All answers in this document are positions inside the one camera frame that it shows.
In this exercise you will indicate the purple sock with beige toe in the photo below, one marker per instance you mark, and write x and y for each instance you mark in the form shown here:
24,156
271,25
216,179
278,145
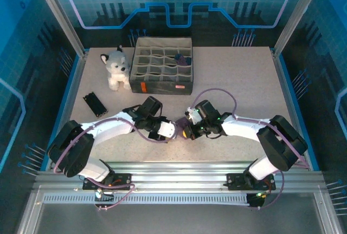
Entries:
181,123

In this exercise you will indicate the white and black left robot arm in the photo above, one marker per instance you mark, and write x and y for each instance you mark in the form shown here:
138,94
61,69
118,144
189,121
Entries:
108,132

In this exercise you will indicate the aluminium frame post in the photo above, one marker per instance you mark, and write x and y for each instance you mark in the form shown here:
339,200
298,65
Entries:
297,14
61,14

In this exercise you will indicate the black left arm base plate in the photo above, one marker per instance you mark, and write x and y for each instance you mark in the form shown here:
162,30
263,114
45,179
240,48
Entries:
124,179

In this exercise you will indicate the aluminium front frame rail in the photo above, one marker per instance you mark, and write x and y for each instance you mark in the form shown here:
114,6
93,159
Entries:
176,174

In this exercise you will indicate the grey fabric divided organizer box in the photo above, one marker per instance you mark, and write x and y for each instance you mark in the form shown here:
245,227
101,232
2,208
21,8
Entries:
157,86

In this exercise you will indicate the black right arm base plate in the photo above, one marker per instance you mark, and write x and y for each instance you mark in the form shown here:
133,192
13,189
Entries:
236,181

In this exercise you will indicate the aluminium side rail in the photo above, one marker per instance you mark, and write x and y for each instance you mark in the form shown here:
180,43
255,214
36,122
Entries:
67,109
293,109

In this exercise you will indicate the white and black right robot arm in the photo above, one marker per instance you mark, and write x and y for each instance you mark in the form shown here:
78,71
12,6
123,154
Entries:
244,128

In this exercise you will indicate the grey white husky plush toy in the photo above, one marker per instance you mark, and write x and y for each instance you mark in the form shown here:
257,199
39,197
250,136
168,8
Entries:
116,68

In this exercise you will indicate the purple sock with teal toe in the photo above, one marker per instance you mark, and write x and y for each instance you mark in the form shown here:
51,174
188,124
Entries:
183,60

